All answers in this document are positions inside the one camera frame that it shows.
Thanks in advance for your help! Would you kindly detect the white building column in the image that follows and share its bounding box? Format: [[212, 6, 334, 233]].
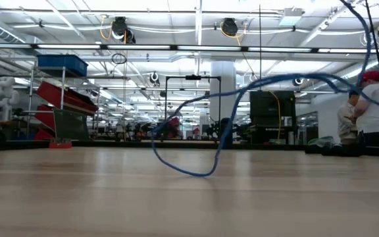
[[209, 61, 238, 138]]

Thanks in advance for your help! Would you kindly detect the red plastic bin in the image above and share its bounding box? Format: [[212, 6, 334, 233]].
[[33, 128, 53, 142], [35, 80, 99, 116], [34, 104, 55, 130]]

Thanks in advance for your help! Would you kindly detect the black aluminium table frame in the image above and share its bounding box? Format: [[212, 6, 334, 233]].
[[0, 140, 379, 158]]

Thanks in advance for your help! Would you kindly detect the black camera gantry frame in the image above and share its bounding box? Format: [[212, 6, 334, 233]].
[[164, 75, 222, 139]]

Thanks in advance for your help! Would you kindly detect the small red box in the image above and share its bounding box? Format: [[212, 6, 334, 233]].
[[48, 138, 73, 149]]

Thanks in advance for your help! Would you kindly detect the blue plastic tote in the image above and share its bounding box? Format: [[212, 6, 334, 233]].
[[37, 54, 89, 77]]

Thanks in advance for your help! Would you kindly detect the metal shelf rack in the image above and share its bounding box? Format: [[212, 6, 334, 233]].
[[26, 65, 101, 142]]

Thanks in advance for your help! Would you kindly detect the black monitor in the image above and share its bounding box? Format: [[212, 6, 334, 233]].
[[249, 90, 297, 128]]

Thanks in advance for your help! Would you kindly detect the thin vertical pole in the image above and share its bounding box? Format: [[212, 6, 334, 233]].
[[258, 5, 263, 92]]

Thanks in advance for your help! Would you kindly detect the blue cord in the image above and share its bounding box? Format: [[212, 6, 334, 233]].
[[150, 0, 379, 178]]

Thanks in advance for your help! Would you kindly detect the black hanging cable loop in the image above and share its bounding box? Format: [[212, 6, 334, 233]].
[[111, 52, 128, 65]]

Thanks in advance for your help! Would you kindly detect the yellow reel cable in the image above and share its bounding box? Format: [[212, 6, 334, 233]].
[[220, 22, 282, 141]]

